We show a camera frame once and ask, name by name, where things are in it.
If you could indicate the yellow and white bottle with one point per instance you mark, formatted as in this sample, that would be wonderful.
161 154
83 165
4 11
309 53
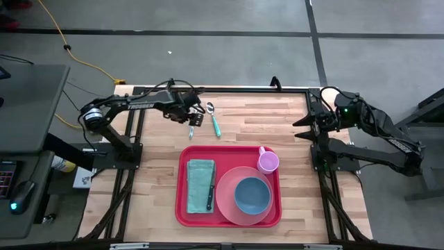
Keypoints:
64 165

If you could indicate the backlit computer keyboard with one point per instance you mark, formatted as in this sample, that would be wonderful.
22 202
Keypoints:
7 178

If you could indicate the grey office desk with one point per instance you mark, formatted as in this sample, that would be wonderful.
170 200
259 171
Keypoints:
27 107

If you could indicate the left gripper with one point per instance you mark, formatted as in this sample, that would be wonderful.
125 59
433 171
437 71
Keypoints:
182 106

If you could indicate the red plastic tray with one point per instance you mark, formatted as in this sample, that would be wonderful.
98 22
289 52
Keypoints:
229 156

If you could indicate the grey metal stand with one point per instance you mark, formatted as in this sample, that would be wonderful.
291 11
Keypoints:
430 114

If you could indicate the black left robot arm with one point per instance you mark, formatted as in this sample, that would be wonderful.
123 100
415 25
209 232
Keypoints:
145 104

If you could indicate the black aluminium table frame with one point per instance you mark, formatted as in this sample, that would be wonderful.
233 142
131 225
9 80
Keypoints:
243 89

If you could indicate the pink plastic plate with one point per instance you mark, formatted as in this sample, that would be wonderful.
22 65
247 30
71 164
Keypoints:
225 201

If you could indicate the white printed box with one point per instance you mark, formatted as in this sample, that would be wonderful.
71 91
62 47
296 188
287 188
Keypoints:
83 177

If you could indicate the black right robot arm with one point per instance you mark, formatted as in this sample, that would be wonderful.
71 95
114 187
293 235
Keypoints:
381 121

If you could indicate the pink plastic mug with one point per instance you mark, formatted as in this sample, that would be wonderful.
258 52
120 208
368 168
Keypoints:
268 162

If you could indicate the blue plastic bowl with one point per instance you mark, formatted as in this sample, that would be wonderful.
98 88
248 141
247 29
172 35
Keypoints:
252 196

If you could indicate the teal cloth napkin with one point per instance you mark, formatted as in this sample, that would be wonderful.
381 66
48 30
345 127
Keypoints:
198 187

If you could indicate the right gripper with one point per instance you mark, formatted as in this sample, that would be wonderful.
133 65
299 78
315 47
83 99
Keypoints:
327 118

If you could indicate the black computer mouse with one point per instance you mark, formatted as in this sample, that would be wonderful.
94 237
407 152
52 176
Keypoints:
21 196

